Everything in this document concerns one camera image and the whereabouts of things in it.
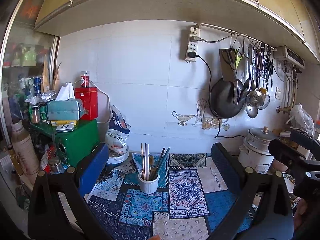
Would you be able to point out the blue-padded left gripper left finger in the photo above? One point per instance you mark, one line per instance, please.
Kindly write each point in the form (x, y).
(46, 216)

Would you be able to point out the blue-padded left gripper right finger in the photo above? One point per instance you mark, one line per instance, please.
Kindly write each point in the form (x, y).
(273, 218)

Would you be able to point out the right hand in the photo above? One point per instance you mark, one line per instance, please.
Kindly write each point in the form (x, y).
(299, 216)

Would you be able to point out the patterned plate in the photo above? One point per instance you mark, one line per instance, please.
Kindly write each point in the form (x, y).
(290, 184)

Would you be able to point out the white plastic bag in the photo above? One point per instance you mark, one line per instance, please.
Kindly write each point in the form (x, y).
(299, 118)

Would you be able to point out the white rice cooker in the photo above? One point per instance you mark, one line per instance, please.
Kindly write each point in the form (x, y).
(254, 151)

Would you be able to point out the metal ladle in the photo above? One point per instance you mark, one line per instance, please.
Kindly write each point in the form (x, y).
(252, 111)

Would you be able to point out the green cabinet box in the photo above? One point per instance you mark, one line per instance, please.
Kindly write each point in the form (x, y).
(71, 147)

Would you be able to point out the patterned blue table mat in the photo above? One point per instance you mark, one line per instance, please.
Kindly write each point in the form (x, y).
(191, 200)

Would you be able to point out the metal slotted skimmer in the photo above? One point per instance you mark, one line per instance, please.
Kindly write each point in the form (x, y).
(253, 96)

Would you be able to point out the beige thermos bottle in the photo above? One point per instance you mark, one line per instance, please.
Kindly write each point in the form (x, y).
(23, 146)

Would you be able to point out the white plastic container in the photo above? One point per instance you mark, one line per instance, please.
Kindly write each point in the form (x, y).
(117, 158)

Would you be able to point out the white ceramic utensil cup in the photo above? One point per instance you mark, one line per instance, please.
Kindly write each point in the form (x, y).
(148, 186)

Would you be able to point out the black scissors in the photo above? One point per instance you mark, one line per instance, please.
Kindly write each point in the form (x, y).
(269, 65)

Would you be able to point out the black wok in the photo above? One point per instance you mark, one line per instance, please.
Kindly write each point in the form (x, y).
(221, 100)

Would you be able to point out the blue white food bag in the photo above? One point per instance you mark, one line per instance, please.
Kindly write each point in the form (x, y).
(117, 133)

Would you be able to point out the gold spoon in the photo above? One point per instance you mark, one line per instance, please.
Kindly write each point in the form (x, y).
(151, 162)

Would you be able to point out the teal tissue box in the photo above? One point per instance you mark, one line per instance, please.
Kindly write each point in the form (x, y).
(71, 109)

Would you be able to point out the white water heater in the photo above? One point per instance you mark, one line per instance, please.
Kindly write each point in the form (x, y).
(285, 53)

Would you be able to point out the white chopstick in cup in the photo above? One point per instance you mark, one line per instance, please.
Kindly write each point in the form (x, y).
(143, 160)

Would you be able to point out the dark green chopstick in cup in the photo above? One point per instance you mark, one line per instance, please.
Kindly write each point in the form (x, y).
(162, 158)

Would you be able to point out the green peeler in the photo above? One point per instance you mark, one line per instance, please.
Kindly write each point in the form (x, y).
(239, 56)

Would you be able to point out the red tin box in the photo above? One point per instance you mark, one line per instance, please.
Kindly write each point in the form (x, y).
(89, 97)

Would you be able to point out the red can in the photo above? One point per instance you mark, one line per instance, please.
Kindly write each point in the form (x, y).
(84, 79)

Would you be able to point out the overhead cabinet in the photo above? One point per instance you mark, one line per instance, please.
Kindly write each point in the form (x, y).
(291, 23)

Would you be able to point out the white power strip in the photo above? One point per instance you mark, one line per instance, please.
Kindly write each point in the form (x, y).
(192, 46)

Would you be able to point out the wall socket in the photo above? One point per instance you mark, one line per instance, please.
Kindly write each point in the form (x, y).
(278, 93)

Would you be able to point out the metal hanging rail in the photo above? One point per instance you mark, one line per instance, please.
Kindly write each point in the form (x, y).
(226, 30)

